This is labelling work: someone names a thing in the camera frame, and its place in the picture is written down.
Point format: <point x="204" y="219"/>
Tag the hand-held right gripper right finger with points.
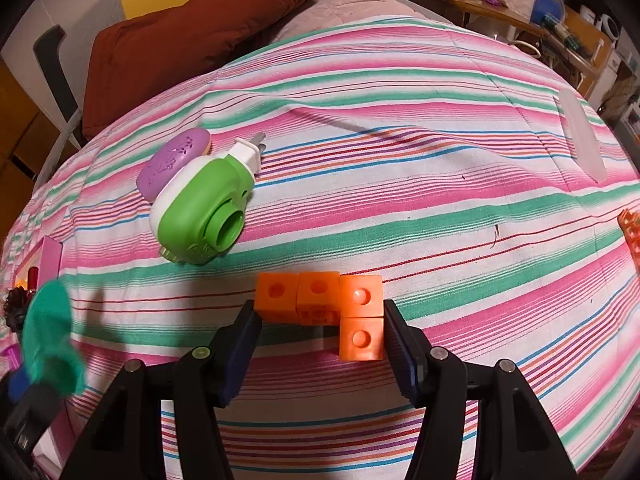
<point x="402" y="355"/>

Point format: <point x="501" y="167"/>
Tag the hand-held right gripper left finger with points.
<point x="240" y="360"/>

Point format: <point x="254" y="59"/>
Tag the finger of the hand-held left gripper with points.
<point x="30" y="410"/>

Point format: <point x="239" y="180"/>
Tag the orange linked cubes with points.
<point x="360" y="340"/>

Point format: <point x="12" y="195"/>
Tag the teal plastic toy piece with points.
<point x="50" y="330"/>

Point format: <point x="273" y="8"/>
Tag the pink-rimmed white tray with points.
<point x="50" y="257"/>

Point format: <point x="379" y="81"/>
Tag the dark brown pine cone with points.
<point x="12" y="307"/>

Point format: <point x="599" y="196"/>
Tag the small red toy piece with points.
<point x="33" y="277"/>

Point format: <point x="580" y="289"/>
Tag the green and white plug-in device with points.
<point x="200" y="210"/>

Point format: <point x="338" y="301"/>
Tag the striped blanket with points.
<point x="400" y="185"/>

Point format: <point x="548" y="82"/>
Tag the purple oval soap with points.
<point x="170" y="165"/>

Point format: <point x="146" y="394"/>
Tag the orange lattice toy piece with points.
<point x="631" y="237"/>

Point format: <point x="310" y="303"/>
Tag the wooden cabinet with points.
<point x="20" y="135"/>

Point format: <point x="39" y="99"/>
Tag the black chair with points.
<point x="55" y="75"/>

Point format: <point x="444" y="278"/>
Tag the rust red pillow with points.
<point x="200" y="25"/>

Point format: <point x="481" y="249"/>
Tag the pale pink quilt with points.
<point x="360" y="7"/>

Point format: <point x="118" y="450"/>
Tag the wooden desk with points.
<point x="500" y="12"/>

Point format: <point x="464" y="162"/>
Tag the blue bowl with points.
<point x="547" y="5"/>

